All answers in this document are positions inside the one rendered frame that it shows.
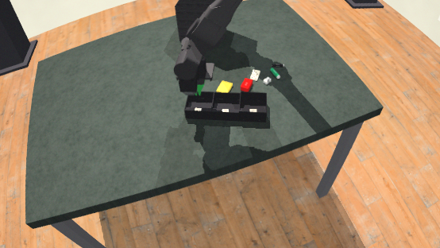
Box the white domino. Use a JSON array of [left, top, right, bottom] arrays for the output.
[[250, 69, 260, 81]]

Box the red 9v battery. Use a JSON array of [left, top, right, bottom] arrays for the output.
[[241, 78, 253, 91]]

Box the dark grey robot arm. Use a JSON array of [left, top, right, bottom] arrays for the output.
[[174, 0, 243, 95]]

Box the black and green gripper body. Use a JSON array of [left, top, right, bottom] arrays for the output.
[[198, 63, 214, 85]]

